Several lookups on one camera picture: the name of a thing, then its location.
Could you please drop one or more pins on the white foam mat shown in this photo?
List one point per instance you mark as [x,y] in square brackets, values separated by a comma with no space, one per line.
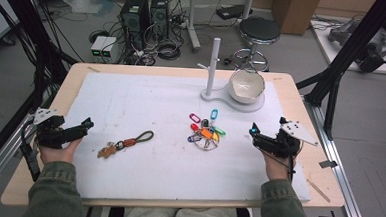
[151,173]

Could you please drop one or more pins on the brown cardboard box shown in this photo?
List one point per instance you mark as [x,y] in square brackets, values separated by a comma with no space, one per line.
[296,12]

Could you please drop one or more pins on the thin wooden stick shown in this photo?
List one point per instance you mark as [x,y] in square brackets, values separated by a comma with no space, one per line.
[318,191]

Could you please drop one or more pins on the person's left hand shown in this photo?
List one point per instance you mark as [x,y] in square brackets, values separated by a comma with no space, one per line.
[60,153]

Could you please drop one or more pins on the white key stand with post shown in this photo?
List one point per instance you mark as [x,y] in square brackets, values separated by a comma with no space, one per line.
[213,66]

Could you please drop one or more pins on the white board with grey device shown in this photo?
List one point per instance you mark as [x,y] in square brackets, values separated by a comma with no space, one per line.
[358,43]

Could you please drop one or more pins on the black metal frame strut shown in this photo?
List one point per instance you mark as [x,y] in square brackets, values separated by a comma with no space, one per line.
[347,46]
[34,40]

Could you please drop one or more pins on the small black computer tower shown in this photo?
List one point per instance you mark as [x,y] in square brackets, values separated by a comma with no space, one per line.
[159,15]

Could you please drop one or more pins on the black round stool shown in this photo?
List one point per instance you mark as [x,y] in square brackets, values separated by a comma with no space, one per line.
[259,30]

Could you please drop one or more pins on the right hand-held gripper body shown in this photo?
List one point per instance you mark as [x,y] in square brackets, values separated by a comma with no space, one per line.
[282,145]

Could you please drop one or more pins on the person's right hand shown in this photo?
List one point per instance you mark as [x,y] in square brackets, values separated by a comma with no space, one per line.
[276,166]

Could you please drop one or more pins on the white table leg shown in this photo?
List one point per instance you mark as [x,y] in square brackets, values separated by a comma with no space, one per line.
[193,21]

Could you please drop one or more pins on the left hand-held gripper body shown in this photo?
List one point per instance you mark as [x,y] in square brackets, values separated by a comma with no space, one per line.
[51,134]

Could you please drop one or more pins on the white power supply unit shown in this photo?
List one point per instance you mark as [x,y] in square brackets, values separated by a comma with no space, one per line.
[98,46]
[109,48]

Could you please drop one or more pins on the large black computer tower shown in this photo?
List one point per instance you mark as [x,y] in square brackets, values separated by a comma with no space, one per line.
[134,18]

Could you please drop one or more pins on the aluminium rail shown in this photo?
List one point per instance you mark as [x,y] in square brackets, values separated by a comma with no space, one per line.
[1,158]
[340,183]

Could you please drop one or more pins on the flat black device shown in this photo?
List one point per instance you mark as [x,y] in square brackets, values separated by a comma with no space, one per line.
[232,12]

